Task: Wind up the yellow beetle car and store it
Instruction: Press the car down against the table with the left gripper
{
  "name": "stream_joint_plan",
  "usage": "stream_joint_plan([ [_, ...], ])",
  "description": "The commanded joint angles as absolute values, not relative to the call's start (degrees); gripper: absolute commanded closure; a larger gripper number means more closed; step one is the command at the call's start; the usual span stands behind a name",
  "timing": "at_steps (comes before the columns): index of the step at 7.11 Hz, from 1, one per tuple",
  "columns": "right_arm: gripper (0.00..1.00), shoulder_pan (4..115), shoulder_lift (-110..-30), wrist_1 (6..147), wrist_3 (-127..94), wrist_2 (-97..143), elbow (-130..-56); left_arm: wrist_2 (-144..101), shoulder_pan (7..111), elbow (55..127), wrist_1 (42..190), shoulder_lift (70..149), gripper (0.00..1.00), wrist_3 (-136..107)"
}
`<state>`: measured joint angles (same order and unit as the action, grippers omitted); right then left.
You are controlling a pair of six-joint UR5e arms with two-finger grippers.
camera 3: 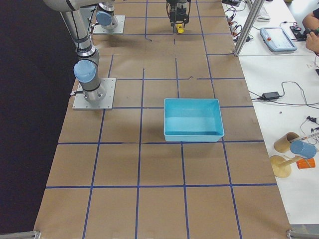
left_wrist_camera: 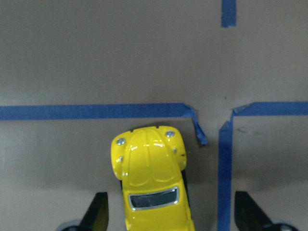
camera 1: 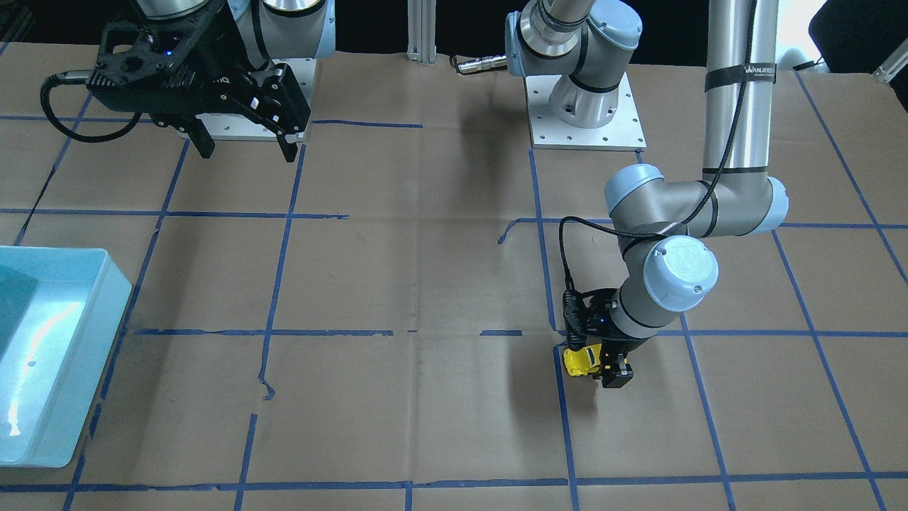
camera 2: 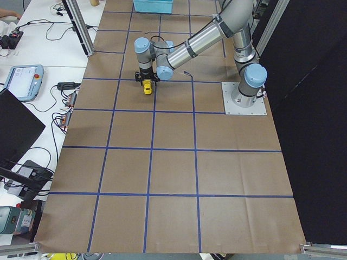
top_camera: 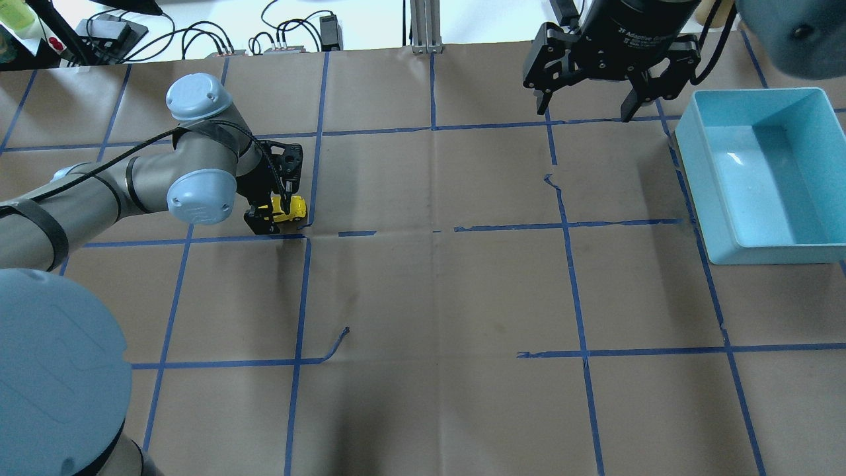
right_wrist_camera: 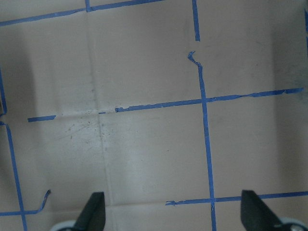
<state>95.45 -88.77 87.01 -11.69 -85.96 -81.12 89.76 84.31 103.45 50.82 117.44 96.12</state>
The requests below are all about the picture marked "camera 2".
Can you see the orange adapter module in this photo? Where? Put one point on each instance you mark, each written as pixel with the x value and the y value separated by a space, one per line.
pixel 64 120
pixel 71 99

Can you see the black power adapter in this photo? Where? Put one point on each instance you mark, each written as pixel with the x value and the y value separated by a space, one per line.
pixel 66 85

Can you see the green device box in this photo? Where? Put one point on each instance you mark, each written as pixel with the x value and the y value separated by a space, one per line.
pixel 15 220

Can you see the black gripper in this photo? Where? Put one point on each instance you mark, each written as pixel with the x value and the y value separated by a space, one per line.
pixel 146 75

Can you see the teach pendant tablet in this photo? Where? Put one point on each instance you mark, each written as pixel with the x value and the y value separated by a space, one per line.
pixel 24 81

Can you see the light blue plastic bin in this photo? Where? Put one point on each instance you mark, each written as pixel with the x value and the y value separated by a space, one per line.
pixel 153 6

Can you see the brown paper table cover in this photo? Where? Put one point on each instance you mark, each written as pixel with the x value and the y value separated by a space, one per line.
pixel 170 171

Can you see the person forearm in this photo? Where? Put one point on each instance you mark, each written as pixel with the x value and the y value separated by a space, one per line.
pixel 9 13

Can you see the yellow beetle toy car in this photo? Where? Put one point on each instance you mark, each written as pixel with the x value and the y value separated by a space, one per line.
pixel 147 86

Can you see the aluminium frame post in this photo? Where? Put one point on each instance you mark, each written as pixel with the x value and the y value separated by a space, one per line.
pixel 78 23

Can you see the black hub box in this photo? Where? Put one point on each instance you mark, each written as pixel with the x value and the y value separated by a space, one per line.
pixel 35 172

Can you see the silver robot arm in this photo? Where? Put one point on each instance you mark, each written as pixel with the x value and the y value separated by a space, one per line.
pixel 157 60

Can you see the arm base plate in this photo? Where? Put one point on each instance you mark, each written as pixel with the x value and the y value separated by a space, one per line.
pixel 260 108

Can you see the black monitor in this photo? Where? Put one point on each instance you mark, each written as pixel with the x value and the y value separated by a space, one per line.
pixel 20 128

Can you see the black game controller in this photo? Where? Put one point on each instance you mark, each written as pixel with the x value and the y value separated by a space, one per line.
pixel 11 41

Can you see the wooden cup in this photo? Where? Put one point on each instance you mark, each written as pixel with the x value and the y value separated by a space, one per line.
pixel 94 3

